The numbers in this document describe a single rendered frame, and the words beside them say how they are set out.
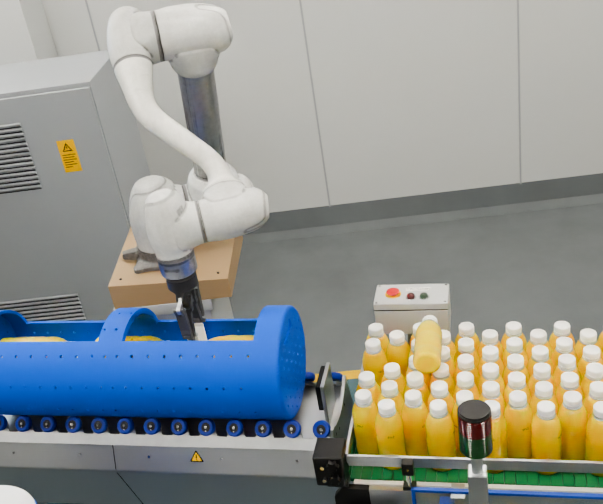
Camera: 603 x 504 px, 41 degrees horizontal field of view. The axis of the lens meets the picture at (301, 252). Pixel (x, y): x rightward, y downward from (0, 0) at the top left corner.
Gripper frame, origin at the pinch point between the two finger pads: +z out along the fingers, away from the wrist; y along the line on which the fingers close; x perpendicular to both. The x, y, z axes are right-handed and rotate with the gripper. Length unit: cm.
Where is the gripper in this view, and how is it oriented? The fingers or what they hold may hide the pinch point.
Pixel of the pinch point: (197, 340)
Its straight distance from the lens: 205.6
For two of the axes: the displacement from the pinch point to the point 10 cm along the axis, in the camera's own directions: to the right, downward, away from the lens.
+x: 9.7, -0.4, -2.3
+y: -1.8, 5.0, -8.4
